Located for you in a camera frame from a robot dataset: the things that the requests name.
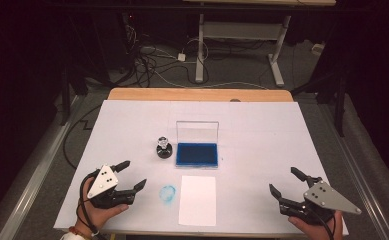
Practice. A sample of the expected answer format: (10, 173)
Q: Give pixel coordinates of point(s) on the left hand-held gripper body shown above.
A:
(102, 181)

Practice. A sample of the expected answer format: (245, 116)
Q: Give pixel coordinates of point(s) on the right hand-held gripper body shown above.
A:
(328, 200)

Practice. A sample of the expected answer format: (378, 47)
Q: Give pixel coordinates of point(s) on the black round stamp cap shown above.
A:
(164, 152)

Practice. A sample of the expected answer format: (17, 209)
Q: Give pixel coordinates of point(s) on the person's right hand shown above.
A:
(315, 230)

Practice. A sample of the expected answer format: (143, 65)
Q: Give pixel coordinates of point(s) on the person's left hand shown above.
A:
(100, 216)

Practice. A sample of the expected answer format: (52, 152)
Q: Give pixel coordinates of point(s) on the large white table cover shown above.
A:
(255, 133)

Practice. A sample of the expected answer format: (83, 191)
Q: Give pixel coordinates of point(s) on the white paper sheet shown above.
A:
(197, 200)

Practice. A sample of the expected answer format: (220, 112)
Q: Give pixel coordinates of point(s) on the black metal stand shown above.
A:
(340, 106)

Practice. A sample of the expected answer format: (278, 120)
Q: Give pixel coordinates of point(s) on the white power adapter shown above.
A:
(181, 57)

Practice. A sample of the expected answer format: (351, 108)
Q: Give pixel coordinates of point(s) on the white box on floor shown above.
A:
(318, 48)

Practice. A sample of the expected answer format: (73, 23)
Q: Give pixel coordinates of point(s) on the white-framed desk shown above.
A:
(238, 30)

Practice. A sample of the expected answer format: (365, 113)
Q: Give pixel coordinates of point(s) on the aluminium rail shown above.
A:
(32, 186)
(358, 173)

